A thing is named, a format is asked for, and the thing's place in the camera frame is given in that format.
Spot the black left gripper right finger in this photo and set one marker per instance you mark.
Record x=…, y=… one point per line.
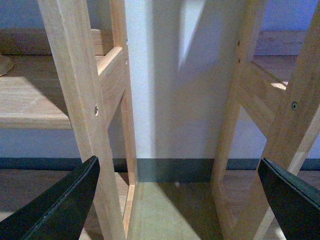
x=294, y=203

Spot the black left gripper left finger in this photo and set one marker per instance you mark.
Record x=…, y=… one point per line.
x=60, y=212

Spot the right wooden shelf unit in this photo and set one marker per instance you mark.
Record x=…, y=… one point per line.
x=287, y=115

